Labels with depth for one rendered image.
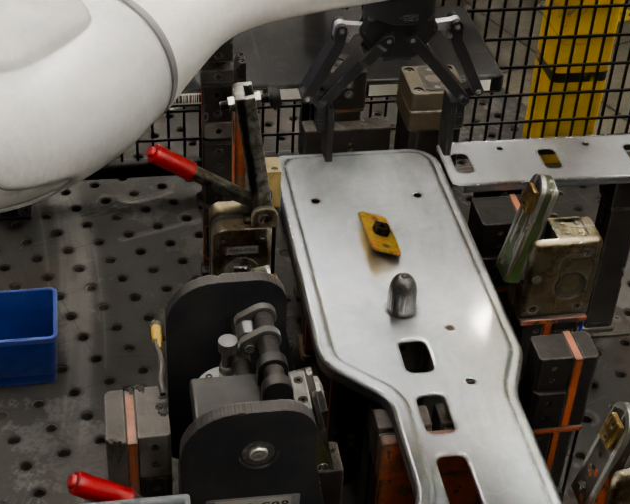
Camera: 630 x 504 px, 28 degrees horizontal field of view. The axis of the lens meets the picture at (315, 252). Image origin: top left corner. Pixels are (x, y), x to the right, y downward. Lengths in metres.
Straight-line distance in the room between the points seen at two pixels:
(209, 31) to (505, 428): 0.55
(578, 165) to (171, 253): 0.65
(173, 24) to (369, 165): 0.78
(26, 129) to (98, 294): 1.12
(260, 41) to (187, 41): 0.95
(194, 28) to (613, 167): 0.90
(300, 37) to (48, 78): 1.09
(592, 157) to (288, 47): 0.46
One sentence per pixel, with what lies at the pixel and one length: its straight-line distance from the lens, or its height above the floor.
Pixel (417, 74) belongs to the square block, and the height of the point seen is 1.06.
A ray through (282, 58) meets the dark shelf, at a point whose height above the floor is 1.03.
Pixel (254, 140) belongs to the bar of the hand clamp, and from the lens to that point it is 1.36.
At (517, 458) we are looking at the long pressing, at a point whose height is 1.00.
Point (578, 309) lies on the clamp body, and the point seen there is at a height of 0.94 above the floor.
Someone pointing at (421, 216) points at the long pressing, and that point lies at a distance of 1.54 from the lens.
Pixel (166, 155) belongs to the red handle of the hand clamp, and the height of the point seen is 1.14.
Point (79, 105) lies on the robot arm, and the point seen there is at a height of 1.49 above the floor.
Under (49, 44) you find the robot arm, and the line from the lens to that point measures 0.81.
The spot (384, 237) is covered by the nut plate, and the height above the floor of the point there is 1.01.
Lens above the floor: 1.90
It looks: 37 degrees down
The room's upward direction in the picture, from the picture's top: 3 degrees clockwise
